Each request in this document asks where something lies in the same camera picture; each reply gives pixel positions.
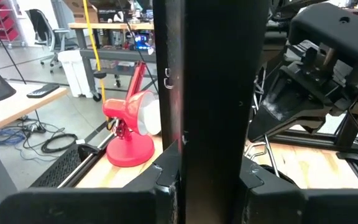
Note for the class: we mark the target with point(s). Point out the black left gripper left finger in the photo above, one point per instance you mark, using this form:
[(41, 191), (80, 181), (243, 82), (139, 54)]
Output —
[(89, 207)]

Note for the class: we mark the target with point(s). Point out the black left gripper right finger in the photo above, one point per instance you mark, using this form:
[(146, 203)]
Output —
[(306, 208)]

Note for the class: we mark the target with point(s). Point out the black metal pegboard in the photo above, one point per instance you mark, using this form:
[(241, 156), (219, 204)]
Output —
[(216, 77)]

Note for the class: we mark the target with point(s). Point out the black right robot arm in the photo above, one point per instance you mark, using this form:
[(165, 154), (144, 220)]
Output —
[(337, 37)]

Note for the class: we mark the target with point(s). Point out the red desk lamp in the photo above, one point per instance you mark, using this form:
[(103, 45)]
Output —
[(129, 149)]

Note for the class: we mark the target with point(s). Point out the black flat device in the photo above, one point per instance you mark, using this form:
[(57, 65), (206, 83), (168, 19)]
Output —
[(42, 91)]

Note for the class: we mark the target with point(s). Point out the light wooden desk grey legs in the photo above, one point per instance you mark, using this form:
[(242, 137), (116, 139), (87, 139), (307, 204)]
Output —
[(5, 109)]

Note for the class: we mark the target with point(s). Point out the black round puck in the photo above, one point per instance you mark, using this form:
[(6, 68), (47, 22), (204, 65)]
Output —
[(100, 74)]

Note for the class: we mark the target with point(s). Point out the white wheeled bin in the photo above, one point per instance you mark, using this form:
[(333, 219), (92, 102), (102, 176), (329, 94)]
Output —
[(73, 71)]

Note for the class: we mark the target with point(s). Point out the blue lit device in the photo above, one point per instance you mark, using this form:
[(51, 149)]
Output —
[(142, 42)]

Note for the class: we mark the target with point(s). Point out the wooden top grey workbench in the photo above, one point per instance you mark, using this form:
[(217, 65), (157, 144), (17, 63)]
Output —
[(110, 25)]

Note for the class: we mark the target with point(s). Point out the black printed box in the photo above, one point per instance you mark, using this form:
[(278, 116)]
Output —
[(112, 15)]

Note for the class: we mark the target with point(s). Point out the brown cardboard box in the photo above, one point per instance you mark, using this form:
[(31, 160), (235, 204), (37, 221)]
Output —
[(79, 11)]

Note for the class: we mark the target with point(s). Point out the black aluminium rig frame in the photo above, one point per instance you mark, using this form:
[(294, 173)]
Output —
[(306, 140)]

